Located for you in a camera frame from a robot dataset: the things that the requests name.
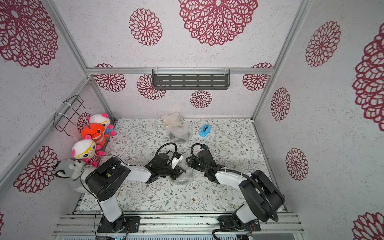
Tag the grey plush koala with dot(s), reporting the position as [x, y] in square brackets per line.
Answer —
[75, 173]

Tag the black wire wall basket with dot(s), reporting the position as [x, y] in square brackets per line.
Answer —
[66, 118]

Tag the blue tape dispenser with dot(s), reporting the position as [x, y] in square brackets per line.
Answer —
[205, 130]

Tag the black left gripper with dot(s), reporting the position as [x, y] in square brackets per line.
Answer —
[177, 170]

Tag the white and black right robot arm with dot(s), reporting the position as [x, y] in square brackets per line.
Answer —
[262, 197]

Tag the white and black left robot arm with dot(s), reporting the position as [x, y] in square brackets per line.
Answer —
[106, 180]

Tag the white plush with blue dots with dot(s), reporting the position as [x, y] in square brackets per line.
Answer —
[105, 121]

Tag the red monster plush toy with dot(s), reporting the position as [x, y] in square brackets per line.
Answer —
[97, 133]

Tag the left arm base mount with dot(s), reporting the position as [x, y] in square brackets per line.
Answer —
[124, 224]

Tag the white plush with striped shirt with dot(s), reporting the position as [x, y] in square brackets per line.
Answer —
[88, 151]

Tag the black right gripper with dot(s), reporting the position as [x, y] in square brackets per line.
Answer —
[195, 163]

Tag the blue floral ceramic plate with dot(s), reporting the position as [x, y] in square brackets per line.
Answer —
[184, 180]

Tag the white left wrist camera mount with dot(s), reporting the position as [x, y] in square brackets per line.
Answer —
[176, 159]

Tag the clear bubble wrap sheet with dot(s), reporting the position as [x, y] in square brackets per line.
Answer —
[188, 171]
[172, 120]
[178, 129]

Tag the grey slotted wall shelf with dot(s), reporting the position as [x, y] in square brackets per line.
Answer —
[191, 79]

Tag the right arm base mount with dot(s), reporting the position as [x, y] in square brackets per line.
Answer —
[235, 223]

